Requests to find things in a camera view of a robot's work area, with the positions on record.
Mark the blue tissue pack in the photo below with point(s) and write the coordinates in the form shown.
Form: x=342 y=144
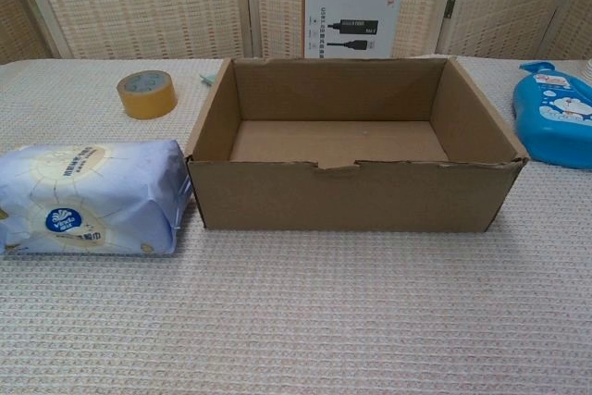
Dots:
x=106 y=191

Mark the open brown cardboard box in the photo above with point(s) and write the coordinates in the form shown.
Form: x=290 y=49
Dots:
x=342 y=196

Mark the mint green plastic dustpan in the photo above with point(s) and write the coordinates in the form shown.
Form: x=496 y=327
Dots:
x=206 y=79

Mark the beige woven tablecloth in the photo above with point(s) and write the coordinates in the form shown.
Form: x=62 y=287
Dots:
x=277 y=312

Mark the brown packing tape roll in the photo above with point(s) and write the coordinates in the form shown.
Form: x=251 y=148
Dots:
x=148 y=101

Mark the brass screen hinge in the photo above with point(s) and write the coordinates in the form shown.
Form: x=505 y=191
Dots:
x=451 y=6

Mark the woven folding screen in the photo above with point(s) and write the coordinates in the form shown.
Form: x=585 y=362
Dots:
x=139 y=2

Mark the blue cartoon detergent bottle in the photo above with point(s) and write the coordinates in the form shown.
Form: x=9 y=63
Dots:
x=555 y=127

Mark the white paper cup stack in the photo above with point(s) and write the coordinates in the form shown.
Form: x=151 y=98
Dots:
x=588 y=70

